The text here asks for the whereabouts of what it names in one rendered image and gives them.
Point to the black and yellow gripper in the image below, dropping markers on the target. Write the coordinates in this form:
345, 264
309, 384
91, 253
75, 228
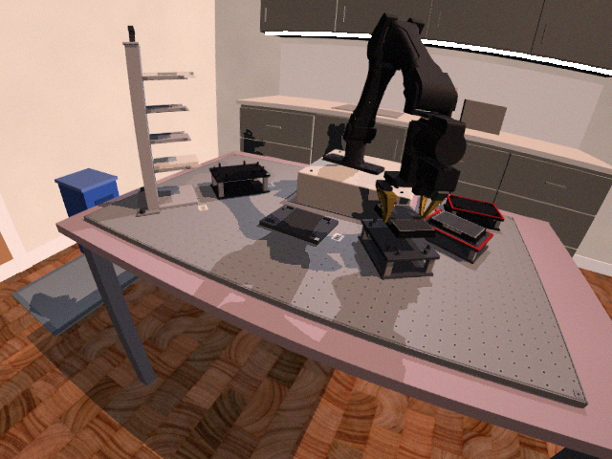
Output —
384, 189

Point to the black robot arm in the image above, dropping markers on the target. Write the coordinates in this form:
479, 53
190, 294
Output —
427, 88

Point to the white microplate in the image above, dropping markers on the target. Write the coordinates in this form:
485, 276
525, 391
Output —
163, 74

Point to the grey rack with shelves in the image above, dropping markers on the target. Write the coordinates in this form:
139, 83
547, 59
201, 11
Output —
171, 197

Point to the grey microplate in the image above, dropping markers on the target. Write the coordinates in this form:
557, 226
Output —
458, 226
405, 222

